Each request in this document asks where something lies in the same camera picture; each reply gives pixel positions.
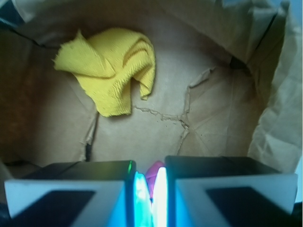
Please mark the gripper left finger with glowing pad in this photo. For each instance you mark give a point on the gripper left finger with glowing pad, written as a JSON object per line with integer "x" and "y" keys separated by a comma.
{"x": 80, "y": 194}

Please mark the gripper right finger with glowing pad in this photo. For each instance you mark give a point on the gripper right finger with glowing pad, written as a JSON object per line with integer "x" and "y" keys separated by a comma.
{"x": 223, "y": 192}

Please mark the brown paper bag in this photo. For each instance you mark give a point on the brown paper bag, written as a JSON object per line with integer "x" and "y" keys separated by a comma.
{"x": 228, "y": 83}

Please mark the yellow cloth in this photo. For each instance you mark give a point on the yellow cloth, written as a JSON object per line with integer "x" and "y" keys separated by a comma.
{"x": 105, "y": 64}

